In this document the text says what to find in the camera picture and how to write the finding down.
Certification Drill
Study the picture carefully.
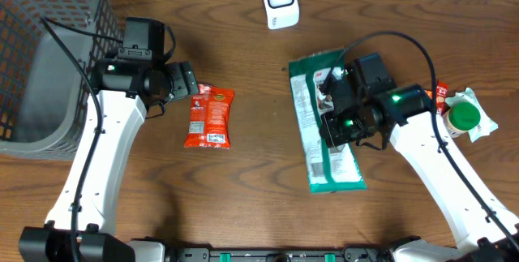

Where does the white barcode scanner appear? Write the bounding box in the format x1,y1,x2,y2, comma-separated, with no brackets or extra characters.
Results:
263,0,300,30

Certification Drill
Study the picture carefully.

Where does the green 3M cloth package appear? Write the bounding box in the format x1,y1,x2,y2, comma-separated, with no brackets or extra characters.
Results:
289,49,367,194

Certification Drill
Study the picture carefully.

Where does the orange stick sachet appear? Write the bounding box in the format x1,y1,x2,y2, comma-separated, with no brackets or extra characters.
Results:
424,80,448,115

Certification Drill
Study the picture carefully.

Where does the white teal wipes packet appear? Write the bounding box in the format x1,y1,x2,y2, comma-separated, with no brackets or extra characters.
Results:
446,88,499,142

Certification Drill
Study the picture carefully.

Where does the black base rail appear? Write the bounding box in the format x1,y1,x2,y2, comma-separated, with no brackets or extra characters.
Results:
129,247,406,262

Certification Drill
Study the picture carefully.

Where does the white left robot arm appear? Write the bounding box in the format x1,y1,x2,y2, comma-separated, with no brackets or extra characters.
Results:
19,17,199,261

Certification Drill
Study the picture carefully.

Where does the grey plastic mesh basket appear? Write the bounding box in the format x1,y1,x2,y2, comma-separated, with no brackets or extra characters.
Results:
1,0,122,160

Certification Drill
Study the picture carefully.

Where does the red snack bag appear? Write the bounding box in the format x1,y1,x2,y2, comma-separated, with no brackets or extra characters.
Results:
184,84,234,148

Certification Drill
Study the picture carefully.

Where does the green lid jar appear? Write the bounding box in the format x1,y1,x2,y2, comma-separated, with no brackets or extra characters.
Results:
443,101,481,138

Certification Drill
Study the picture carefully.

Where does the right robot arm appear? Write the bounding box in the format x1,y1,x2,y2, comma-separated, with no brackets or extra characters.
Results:
319,54,518,261

